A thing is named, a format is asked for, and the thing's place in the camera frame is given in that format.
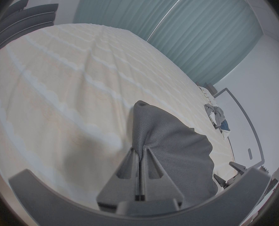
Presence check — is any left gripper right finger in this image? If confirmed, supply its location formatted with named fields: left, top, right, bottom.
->
left=141, top=146, right=184, bottom=204

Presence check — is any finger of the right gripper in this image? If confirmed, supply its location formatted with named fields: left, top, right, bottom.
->
left=213, top=174, right=227, bottom=188
left=229, top=161, right=246, bottom=174

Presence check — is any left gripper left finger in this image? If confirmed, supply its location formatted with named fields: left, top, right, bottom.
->
left=96, top=147, right=140, bottom=206

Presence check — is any black T-shirt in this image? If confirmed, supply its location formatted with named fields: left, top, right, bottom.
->
left=132, top=100, right=219, bottom=208

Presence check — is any pile of clothes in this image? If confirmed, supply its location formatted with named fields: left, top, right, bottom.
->
left=204, top=103, right=231, bottom=139

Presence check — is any bed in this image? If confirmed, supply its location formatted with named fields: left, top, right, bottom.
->
left=0, top=23, right=265, bottom=205

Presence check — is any white printed pillow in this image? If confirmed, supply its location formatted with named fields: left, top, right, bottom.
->
left=198, top=86, right=217, bottom=106

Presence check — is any grey bedside table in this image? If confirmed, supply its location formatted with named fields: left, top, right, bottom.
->
left=196, top=81, right=217, bottom=95

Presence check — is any blue-green curtain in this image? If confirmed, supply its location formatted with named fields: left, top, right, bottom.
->
left=146, top=0, right=264, bottom=86
left=72, top=0, right=194, bottom=42

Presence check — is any black chest of drawers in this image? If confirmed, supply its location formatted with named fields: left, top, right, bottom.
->
left=0, top=3, right=59, bottom=51

